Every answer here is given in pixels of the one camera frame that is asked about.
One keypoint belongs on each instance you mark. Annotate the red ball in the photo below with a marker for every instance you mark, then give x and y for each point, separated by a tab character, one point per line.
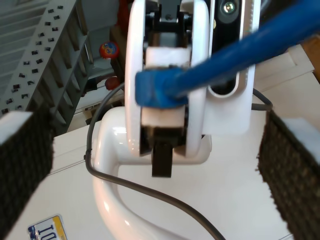
112	83

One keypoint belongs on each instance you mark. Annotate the red round container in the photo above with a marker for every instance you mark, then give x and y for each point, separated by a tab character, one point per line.
109	50

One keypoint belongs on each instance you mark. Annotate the yellow blue license plate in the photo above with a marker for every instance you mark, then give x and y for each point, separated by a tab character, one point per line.
47	228

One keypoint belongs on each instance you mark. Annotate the grey staircase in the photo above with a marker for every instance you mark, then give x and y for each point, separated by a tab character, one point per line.
50	50

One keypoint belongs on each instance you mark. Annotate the gripper camera bar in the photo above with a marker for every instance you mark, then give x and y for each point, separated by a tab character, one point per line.
226	30

